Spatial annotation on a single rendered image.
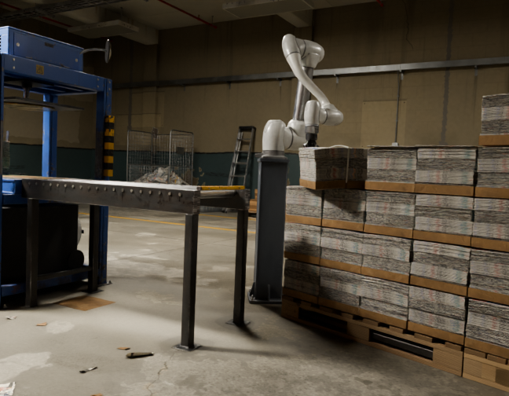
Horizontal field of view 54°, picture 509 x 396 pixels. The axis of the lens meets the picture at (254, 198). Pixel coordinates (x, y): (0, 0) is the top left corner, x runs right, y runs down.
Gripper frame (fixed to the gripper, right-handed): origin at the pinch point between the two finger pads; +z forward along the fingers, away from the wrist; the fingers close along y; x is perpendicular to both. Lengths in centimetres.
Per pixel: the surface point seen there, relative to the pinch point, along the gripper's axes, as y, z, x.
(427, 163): -18, -2, -90
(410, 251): -18, 42, -84
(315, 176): -35.2, 6.6, -34.3
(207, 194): -81, 19, 2
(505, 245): -19, 33, -129
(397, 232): -19, 33, -76
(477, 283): -18, 51, -118
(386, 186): -19, 10, -69
